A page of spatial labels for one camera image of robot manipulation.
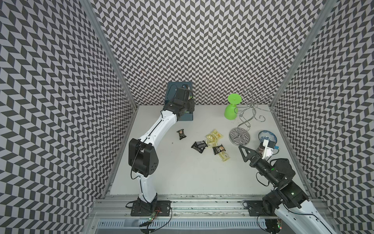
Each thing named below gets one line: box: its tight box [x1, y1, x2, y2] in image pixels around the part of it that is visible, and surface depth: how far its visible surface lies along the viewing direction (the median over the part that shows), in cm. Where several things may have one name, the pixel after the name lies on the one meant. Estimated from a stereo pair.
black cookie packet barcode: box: [190, 140, 208, 154], surface depth 95 cm
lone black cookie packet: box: [176, 128, 187, 140], surface depth 103 cm
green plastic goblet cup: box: [224, 93, 243, 121], surface depth 81 cm
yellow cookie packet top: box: [209, 129, 224, 142], surface depth 103 cm
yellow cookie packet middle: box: [205, 129, 222, 148], surface depth 101 cm
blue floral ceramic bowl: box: [258, 130, 278, 145], surface depth 98 cm
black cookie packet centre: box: [212, 143, 226, 156], surface depth 95 cm
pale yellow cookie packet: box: [218, 150, 231, 162], surface depth 92 cm
